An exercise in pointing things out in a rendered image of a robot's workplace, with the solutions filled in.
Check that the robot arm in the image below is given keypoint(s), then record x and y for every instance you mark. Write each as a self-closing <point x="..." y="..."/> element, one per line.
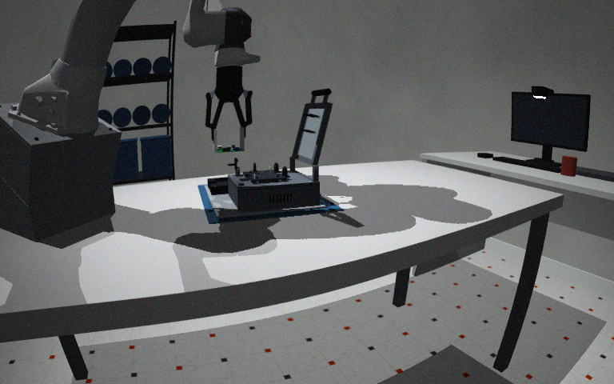
<point x="68" y="97"/>

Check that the green circuit board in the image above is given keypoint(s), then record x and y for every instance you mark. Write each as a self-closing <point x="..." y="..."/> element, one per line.
<point x="233" y="148"/>

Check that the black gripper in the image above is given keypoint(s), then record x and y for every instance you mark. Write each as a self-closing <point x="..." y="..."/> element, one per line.
<point x="229" y="89"/>

